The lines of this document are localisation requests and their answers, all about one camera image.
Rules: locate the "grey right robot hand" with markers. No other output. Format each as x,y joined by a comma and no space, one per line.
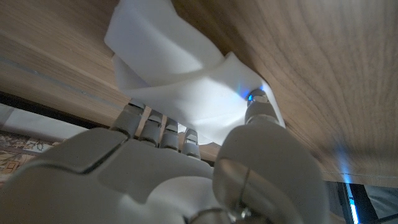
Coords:
140,180

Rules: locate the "white cloth napkin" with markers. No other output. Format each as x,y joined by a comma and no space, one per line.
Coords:
174,62

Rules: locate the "printed bookshelf backdrop cloth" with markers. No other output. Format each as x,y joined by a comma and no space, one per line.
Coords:
18,146

